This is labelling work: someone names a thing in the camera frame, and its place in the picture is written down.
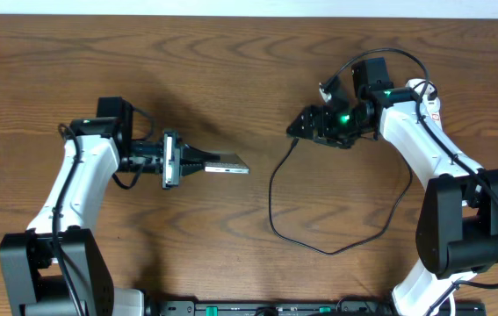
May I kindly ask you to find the black USB charging cable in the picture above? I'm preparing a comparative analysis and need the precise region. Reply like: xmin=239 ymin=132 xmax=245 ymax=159
xmin=268 ymin=80 xmax=439 ymax=256

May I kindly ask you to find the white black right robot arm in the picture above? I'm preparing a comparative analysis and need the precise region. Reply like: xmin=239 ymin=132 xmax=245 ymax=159
xmin=286 ymin=57 xmax=498 ymax=315

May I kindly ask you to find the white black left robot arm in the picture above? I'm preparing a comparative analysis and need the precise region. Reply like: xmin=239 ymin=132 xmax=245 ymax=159
xmin=0 ymin=97 xmax=220 ymax=315

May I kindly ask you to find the white power strip socket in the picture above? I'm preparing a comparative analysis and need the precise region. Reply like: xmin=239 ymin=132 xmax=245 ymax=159
xmin=406 ymin=78 xmax=443 ymax=130

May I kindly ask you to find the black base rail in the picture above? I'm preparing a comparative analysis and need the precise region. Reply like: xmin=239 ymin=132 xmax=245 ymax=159
xmin=145 ymin=299 xmax=487 ymax=316

